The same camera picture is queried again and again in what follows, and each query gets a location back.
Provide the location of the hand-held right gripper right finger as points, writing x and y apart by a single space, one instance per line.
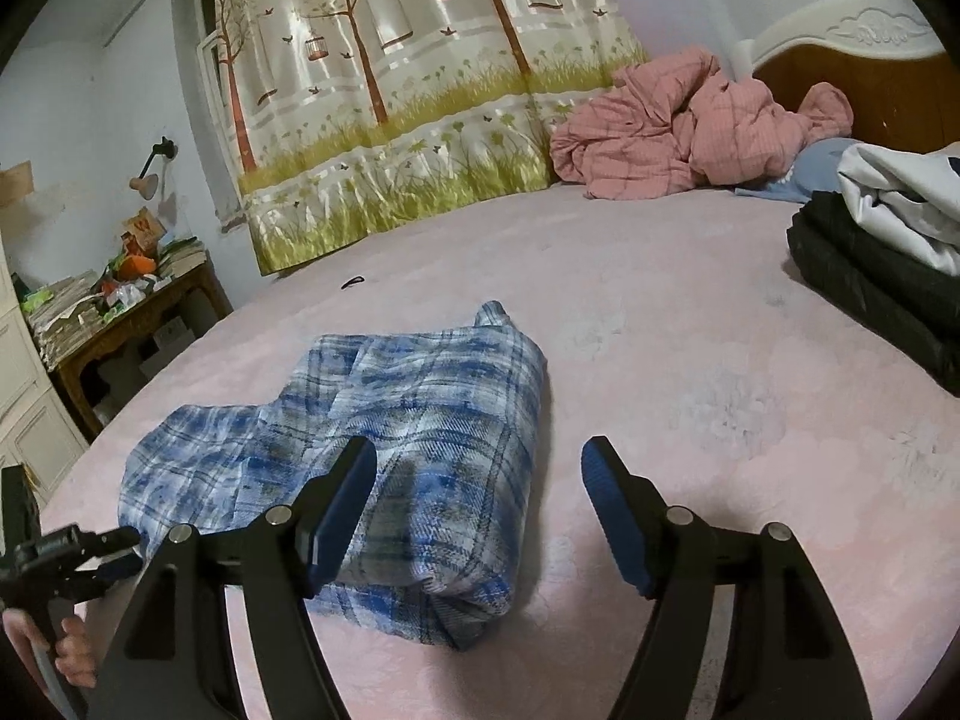
619 517

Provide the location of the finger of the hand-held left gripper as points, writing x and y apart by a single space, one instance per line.
105 574
112 538

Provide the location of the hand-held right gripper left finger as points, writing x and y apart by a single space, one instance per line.
341 510

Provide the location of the blue plaid shirt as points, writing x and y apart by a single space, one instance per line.
435 405

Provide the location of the black folded clothes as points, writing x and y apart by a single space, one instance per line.
862 277

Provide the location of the person's left hand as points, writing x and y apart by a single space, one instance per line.
75 656

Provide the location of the white cabinet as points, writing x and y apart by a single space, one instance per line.
37 435

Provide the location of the pink bed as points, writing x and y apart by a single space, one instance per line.
712 390

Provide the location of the stack of newspapers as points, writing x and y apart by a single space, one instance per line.
64 322

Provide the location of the wooden side table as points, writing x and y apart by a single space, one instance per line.
150 315

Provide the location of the stack of books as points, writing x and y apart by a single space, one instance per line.
184 256

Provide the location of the cardboard box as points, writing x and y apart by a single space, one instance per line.
15 184

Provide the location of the pink quilt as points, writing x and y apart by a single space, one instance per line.
675 135

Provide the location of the blue pillow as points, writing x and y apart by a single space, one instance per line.
817 165

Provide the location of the white garment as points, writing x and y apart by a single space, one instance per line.
900 202

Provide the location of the tree print curtain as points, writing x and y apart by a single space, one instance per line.
420 90

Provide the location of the white framed window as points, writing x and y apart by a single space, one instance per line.
210 52

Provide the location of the white and wooden headboard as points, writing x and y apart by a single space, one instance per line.
885 97

